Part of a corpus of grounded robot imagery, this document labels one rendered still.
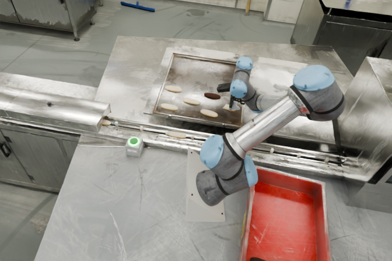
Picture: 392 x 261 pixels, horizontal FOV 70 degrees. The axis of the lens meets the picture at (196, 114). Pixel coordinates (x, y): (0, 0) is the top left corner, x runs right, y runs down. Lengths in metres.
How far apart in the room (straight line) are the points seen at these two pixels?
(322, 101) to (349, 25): 2.08
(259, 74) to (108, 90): 0.96
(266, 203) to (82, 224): 0.80
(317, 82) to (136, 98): 1.14
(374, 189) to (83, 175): 1.29
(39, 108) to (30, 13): 2.69
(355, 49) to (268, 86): 1.56
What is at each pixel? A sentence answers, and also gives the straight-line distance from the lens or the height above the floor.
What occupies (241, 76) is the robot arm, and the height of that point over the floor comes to 1.24.
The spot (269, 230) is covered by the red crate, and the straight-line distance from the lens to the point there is 1.31.
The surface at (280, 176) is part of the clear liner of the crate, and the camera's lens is 1.36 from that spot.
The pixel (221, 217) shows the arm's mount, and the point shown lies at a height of 0.85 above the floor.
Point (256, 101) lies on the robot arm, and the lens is 1.31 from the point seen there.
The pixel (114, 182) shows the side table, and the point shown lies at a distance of 1.39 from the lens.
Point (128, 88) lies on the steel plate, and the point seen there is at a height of 0.82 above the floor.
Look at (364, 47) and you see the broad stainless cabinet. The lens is 3.20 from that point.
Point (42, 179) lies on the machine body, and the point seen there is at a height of 0.27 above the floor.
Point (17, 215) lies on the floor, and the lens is 2.46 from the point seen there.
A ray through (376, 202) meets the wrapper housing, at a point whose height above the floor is 0.89.
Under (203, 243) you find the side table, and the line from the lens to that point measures 1.24.
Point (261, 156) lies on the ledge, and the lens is 1.47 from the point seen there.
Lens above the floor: 1.97
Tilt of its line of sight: 44 degrees down
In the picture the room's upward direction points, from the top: 5 degrees clockwise
